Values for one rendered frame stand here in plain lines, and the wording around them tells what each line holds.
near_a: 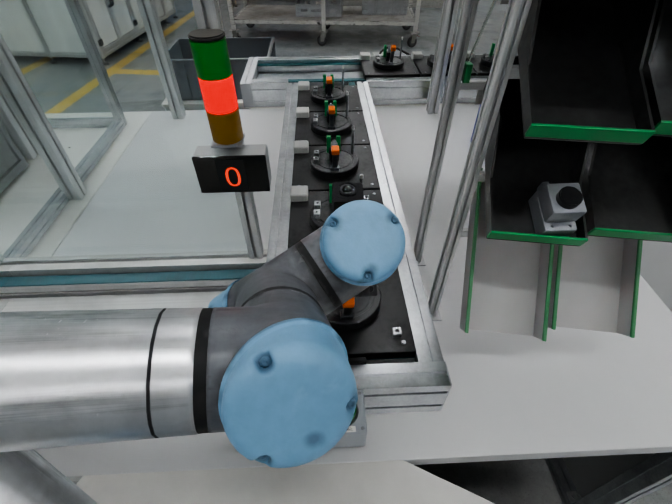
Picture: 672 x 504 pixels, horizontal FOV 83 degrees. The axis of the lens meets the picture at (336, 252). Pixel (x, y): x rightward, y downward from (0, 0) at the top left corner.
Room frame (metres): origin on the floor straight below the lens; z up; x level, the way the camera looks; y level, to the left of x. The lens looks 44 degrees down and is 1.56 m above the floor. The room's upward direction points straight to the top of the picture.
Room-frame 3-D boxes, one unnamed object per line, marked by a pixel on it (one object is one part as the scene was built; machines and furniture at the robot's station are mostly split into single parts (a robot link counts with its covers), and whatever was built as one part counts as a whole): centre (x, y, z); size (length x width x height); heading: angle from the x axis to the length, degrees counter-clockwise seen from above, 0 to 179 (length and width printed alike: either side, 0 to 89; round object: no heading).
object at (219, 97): (0.58, 0.18, 1.34); 0.05 x 0.05 x 0.05
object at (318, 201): (0.73, -0.01, 1.01); 0.24 x 0.24 x 0.13; 3
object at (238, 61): (2.50, 0.69, 0.73); 0.62 x 0.42 x 0.23; 93
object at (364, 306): (0.48, -0.02, 0.98); 0.14 x 0.14 x 0.02
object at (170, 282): (0.49, 0.28, 0.91); 0.84 x 0.28 x 0.10; 93
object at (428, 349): (0.96, 0.00, 0.91); 1.24 x 0.33 x 0.10; 3
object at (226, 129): (0.58, 0.18, 1.29); 0.05 x 0.05 x 0.05
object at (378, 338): (0.48, -0.02, 0.96); 0.24 x 0.24 x 0.02; 3
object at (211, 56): (0.58, 0.18, 1.39); 0.05 x 0.05 x 0.05
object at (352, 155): (0.98, 0.01, 1.01); 0.24 x 0.24 x 0.13; 3
